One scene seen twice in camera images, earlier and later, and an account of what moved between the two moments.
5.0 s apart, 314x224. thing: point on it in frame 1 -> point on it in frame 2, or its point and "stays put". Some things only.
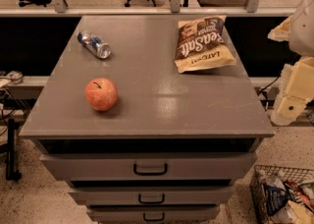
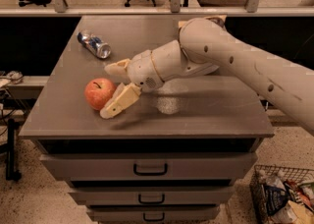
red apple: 101,93 stays put
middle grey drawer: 153,196 stays put
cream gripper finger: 281,32 -> 118,69
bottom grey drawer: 153,214 stays put
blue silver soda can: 95,45 stays put
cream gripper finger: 297,84 -> 125,95
